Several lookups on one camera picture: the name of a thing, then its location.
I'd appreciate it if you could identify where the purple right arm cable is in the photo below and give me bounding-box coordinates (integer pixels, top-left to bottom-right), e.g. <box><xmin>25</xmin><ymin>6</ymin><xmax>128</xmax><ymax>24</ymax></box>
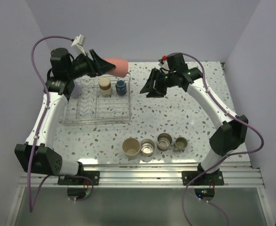
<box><xmin>182</xmin><ymin>53</ymin><xmax>263</xmax><ymax>226</ymax></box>

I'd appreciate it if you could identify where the small olive handled cup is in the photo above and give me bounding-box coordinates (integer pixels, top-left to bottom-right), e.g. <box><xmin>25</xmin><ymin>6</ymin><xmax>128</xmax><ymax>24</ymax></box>
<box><xmin>174</xmin><ymin>137</ymin><xmax>188</xmax><ymax>152</ymax></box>

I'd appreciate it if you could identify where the aluminium rail table edge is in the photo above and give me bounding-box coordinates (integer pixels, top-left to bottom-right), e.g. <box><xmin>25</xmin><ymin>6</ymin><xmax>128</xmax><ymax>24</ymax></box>
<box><xmin>17</xmin><ymin>162</ymin><xmax>263</xmax><ymax>188</ymax></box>

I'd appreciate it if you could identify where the beige plastic cup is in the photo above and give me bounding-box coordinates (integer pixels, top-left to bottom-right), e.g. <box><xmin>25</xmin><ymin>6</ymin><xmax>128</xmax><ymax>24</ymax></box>
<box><xmin>122</xmin><ymin>137</ymin><xmax>141</xmax><ymax>160</ymax></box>

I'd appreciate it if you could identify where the pink plastic cup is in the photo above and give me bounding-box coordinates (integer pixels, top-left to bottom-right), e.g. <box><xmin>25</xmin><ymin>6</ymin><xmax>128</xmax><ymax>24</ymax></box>
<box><xmin>104</xmin><ymin>58</ymin><xmax>128</xmax><ymax>78</ymax></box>

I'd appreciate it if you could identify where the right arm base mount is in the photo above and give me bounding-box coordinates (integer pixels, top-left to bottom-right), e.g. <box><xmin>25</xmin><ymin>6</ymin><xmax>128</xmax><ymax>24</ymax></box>
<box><xmin>181</xmin><ymin>170</ymin><xmax>225</xmax><ymax>186</ymax></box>

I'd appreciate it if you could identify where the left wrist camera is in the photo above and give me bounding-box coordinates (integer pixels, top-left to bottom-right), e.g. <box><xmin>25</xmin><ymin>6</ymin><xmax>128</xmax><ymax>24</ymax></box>
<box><xmin>71</xmin><ymin>34</ymin><xmax>87</xmax><ymax>56</ymax></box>

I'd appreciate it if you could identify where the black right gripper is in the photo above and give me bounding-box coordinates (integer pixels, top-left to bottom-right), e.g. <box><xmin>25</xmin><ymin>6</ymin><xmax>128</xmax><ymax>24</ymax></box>
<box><xmin>140</xmin><ymin>68</ymin><xmax>176</xmax><ymax>98</ymax></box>

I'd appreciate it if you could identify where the steel cup front right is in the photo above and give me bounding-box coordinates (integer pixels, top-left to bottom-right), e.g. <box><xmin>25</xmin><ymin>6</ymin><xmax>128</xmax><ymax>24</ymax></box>
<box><xmin>157</xmin><ymin>133</ymin><xmax>173</xmax><ymax>151</ymax></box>

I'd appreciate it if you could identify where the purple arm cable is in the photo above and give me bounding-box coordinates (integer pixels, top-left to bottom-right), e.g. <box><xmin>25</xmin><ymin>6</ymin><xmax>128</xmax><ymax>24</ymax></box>
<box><xmin>26</xmin><ymin>35</ymin><xmax>79</xmax><ymax>213</ymax></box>
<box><xmin>182</xmin><ymin>53</ymin><xmax>263</xmax><ymax>226</ymax></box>

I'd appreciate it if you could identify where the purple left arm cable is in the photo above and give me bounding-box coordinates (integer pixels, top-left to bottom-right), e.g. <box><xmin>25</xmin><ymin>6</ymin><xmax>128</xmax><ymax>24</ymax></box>
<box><xmin>26</xmin><ymin>35</ymin><xmax>79</xmax><ymax>213</ymax></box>

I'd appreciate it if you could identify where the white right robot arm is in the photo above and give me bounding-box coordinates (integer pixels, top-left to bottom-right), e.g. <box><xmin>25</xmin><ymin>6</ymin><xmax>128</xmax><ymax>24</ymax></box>
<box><xmin>140</xmin><ymin>53</ymin><xmax>248</xmax><ymax>185</ymax></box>

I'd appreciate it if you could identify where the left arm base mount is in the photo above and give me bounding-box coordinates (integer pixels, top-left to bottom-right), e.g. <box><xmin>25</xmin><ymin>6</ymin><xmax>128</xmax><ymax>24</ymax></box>
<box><xmin>57</xmin><ymin>170</ymin><xmax>100</xmax><ymax>186</ymax></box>

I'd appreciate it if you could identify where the steel wire dish rack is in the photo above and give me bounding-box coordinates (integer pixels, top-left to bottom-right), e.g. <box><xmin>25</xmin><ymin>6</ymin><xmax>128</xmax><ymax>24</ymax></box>
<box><xmin>60</xmin><ymin>74</ymin><xmax>132</xmax><ymax>126</ymax></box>

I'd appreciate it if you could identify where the steel cup front left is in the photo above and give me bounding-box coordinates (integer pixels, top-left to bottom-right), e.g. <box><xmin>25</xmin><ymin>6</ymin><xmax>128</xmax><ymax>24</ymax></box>
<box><xmin>140</xmin><ymin>139</ymin><xmax>155</xmax><ymax>157</ymax></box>

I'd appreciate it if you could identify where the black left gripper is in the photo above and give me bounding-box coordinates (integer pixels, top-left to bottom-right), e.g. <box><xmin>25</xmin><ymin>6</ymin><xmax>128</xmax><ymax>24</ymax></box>
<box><xmin>67</xmin><ymin>49</ymin><xmax>115</xmax><ymax>80</ymax></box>

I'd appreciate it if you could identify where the dark blue ceramic mug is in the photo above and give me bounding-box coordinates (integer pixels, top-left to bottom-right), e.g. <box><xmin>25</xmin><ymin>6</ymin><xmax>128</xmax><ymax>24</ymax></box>
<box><xmin>115</xmin><ymin>80</ymin><xmax>127</xmax><ymax>96</ymax></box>

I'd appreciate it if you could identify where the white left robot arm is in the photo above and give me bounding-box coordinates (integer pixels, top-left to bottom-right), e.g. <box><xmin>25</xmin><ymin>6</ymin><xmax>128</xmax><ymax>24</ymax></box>
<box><xmin>15</xmin><ymin>48</ymin><xmax>117</xmax><ymax>185</ymax></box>

